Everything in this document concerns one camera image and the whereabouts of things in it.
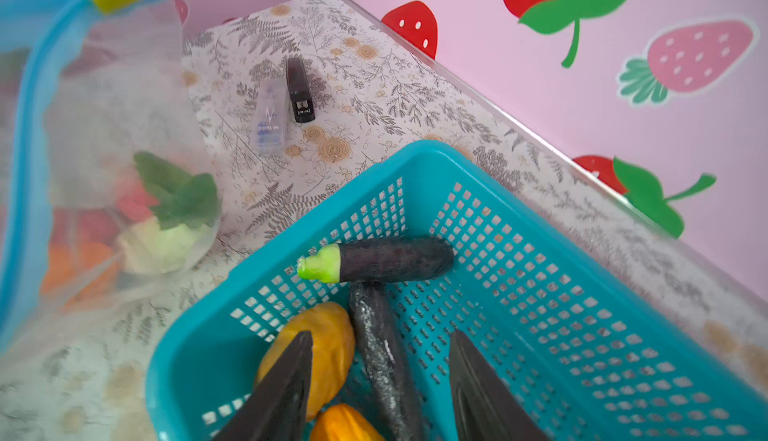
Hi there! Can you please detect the teal plastic basket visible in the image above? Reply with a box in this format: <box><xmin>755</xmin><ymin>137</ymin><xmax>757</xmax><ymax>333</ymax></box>
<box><xmin>146</xmin><ymin>140</ymin><xmax>767</xmax><ymax>440</ymax></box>

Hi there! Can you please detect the red toy pepper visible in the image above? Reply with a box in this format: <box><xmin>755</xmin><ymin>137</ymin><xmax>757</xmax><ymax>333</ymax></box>
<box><xmin>115</xmin><ymin>180</ymin><xmax>159</xmax><ymax>222</ymax></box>

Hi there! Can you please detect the black stapler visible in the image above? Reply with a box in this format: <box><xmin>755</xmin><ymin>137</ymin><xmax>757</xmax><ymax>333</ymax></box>
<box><xmin>285</xmin><ymin>56</ymin><xmax>315</xmax><ymax>123</ymax></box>

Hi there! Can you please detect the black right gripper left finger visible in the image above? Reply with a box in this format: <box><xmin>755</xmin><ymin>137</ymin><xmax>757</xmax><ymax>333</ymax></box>
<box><xmin>214</xmin><ymin>331</ymin><xmax>313</xmax><ymax>441</ymax></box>

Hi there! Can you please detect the clear zip top bag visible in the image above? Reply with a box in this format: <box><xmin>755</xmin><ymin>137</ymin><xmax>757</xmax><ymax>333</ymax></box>
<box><xmin>1</xmin><ymin>0</ymin><xmax>214</xmax><ymax>363</ymax></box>

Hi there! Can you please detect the green leafy vegetable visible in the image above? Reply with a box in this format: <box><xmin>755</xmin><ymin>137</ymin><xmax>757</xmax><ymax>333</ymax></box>
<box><xmin>133</xmin><ymin>151</ymin><xmax>221</xmax><ymax>230</ymax></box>

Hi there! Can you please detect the orange toy fruit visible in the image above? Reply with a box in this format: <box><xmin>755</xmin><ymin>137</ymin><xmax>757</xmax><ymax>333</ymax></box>
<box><xmin>39</xmin><ymin>242</ymin><xmax>120</xmax><ymax>310</ymax></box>

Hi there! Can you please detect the clear plastic staple box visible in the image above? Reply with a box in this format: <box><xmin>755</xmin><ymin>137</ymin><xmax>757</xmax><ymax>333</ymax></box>
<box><xmin>251</xmin><ymin>77</ymin><xmax>289</xmax><ymax>154</ymax></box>

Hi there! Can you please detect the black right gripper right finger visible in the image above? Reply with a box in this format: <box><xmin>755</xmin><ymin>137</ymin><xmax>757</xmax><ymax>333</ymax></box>
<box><xmin>449</xmin><ymin>330</ymin><xmax>549</xmax><ymax>441</ymax></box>

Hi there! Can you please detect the long dark eggplant toy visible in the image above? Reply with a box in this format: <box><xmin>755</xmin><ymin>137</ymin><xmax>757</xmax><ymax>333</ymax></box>
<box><xmin>349</xmin><ymin>282</ymin><xmax>426</xmax><ymax>440</ymax></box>

